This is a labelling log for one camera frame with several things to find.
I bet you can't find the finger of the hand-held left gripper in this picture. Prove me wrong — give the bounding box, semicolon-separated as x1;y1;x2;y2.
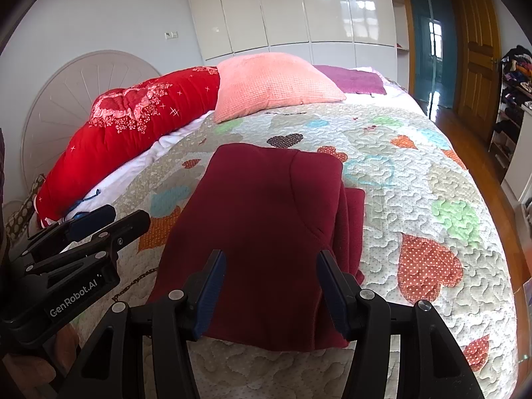
19;205;117;260
25;210;151;277

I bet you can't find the white glossy wardrobe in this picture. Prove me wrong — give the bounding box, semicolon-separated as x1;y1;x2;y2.
185;0;410;62

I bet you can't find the red floral quilt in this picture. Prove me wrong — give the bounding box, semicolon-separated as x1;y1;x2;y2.
35;66;221;222

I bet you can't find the shoe rack with shoes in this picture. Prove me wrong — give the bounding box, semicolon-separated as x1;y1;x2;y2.
488;45;532;171

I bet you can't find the person's left hand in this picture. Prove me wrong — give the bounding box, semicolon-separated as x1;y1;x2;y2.
4;324;79;383

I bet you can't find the wooden door frame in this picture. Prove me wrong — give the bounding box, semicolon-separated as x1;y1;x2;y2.
397;0;462;113

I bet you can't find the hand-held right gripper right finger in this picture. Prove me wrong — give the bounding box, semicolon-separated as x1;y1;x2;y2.
317;250;485;399

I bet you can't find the round white headboard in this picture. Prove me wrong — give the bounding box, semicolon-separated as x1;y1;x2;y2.
21;50;162;200

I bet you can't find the maroon sweater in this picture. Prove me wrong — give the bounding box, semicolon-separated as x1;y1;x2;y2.
147;143;366;352

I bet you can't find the teal glass door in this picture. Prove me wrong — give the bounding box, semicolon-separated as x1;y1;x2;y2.
416;12;450;109

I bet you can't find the polka-dot cushion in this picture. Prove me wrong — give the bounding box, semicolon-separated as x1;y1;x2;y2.
6;174;46;250

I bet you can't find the white cabinet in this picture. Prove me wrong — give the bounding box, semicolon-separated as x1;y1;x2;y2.
501;106;532;202

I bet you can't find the heart-patterned quilted bedspread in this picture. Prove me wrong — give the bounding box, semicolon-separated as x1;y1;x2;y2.
70;100;520;399

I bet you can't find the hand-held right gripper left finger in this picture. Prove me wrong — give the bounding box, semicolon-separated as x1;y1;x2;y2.
58;249;227;399

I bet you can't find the blue string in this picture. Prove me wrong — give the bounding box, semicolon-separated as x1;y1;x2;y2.
68;189;102;217

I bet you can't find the pink pillow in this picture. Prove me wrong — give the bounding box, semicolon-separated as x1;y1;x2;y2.
214;53;347;124

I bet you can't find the purple pillow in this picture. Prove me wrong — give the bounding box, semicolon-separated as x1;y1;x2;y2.
313;65;387;96

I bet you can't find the wooden door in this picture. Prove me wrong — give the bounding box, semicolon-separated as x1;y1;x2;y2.
455;0;505;142

